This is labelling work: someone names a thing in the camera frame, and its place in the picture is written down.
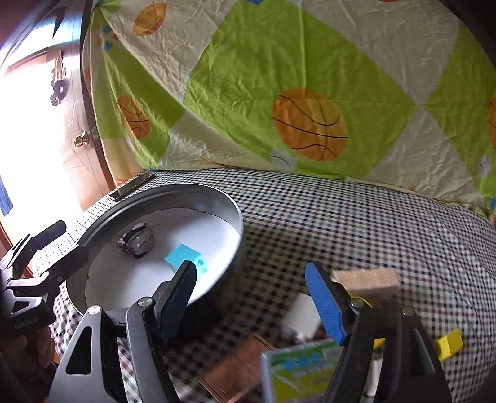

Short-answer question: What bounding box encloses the white block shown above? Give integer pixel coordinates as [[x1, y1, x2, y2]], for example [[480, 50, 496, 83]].
[[285, 292, 322, 338]]

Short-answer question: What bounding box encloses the yellow face block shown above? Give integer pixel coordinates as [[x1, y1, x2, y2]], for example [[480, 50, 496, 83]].
[[349, 296, 386, 349]]

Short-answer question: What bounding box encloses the cyan toy block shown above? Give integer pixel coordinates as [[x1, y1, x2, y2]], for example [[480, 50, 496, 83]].
[[164, 243, 208, 285]]

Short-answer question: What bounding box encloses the dark door ornament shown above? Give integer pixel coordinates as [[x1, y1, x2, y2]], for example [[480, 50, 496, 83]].
[[50, 52, 69, 107]]

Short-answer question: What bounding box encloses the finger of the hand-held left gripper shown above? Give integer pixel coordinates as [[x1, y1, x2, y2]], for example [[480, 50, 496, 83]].
[[8, 220, 67, 277], [6, 245, 90, 307]]

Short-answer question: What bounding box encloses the basketball print bed sheet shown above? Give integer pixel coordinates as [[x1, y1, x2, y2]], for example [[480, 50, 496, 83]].
[[79, 0, 496, 218]]

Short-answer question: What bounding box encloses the yellow cube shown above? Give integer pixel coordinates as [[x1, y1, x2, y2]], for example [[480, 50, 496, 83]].
[[434, 329, 464, 362]]

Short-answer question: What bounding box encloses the wooden door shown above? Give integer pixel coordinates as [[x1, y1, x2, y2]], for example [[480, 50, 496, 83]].
[[0, 0, 117, 249]]

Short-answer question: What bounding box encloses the brass door knob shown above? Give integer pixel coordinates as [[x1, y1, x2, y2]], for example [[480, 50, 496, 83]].
[[73, 130, 97, 148]]

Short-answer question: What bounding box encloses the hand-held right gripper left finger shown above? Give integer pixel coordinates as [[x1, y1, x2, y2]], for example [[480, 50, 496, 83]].
[[46, 260, 198, 403]]

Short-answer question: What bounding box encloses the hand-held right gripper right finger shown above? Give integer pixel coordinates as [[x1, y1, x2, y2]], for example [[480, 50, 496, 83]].
[[305, 261, 452, 403]]

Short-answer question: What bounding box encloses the black smartphone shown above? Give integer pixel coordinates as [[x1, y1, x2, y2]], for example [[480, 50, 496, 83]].
[[109, 172, 156, 201]]

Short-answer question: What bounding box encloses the checked tablecloth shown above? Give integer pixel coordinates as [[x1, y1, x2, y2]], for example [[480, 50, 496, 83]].
[[29, 167, 496, 403]]

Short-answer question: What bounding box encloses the cork block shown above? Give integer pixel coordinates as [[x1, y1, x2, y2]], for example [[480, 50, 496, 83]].
[[331, 268, 401, 307]]

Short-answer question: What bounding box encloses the brown wooden tray piece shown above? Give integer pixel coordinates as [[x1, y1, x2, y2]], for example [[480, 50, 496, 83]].
[[199, 333, 276, 403]]

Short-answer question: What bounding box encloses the round metal tin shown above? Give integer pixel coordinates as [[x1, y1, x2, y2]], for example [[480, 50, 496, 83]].
[[65, 183, 245, 334]]

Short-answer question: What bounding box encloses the green label box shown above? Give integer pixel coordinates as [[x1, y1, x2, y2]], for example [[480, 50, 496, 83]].
[[259, 338, 347, 403]]

